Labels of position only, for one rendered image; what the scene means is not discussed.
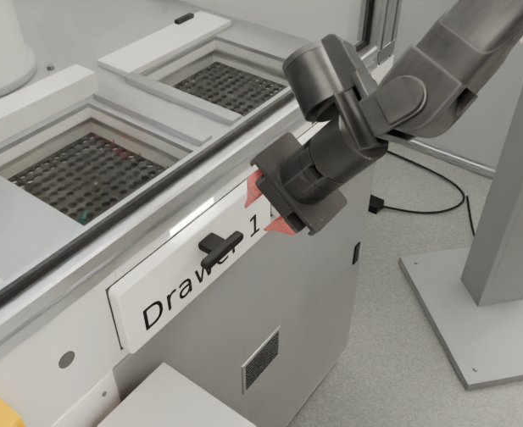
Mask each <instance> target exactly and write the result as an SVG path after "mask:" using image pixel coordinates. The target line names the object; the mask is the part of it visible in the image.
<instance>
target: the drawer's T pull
mask: <svg viewBox="0 0 523 427"><path fill-rule="evenodd" d="M243 237H244V235H243V233H242V232H240V231H238V230H236V231H235V232H233V233H232V234H231V235H230V236H229V237H227V238H226V239H224V238H222V237H220V236H218V235H216V234H215V233H213V232H211V233H210V234H208V235H207V236H206V237H205V238H203V239H202V240H201V241H200V242H199V243H198V248H199V249H200V250H201V251H203V252H206V253H207V254H208V255H207V256H206V257H205V258H203V260H202V261H201V263H200V264H201V267H202V268H203V269H206V270H209V269H211V268H212V267H214V266H215V265H216V264H217V263H218V262H219V261H220V260H221V259H222V258H223V257H224V256H225V255H226V254H227V253H229V252H230V251H231V250H232V249H233V248H234V247H236V246H237V245H238V244H239V243H240V242H241V241H242V240H243Z"/></svg>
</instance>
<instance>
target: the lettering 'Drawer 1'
mask: <svg viewBox="0 0 523 427"><path fill-rule="evenodd" d="M252 220H253V228H254V233H252V235H251V237H252V236H253V235H254V234H256V233H257V232H258V231H259V228H258V229H257V230H256V214H255V215H254V216H253V217H252V218H251V219H250V222H251V221H252ZM203 271H204V269H203V268H202V274H201V277H200V275H199V273H198V271H197V270H196V271H195V274H196V276H197V278H198V281H199V283H201V282H202V281H203ZM187 281H188V284H187V285H186V286H185V287H184V288H183V289H182V290H181V292H180V299H183V298H184V297H186V295H187V294H188V293H189V291H190V292H191V291H192V282H191V280H190V279H186V280H184V281H183V282H182V283H181V284H180V288H181V287H182V285H183V284H184V283H186V282H187ZM188 286H189V289H188V291H187V293H186V294H185V295H184V296H182V292H183V291H184V290H185V289H186V288H187V287H188ZM175 291H176V289H174V290H173V291H172V292H171V293H170V294H169V295H168V296H167V301H168V307H169V311H170V310H171V302H170V298H171V296H172V294H173V293H174V292H175ZM154 305H159V316H158V317H157V318H156V320H155V321H154V322H153V323H152V324H150V325H149V323H148V318H147V310H148V309H150V308H151V307H152V306H154ZM162 312H163V304H162V302H161V301H156V302H154V303H152V304H151V305H150V306H149V307H147V308H146V309H145V310H144V311H143V316H144V320H145V325H146V329H147V330H149V329H150V328H151V327H152V326H153V325H154V324H155V323H156V322H157V321H158V320H159V318H160V316H161V315H162Z"/></svg>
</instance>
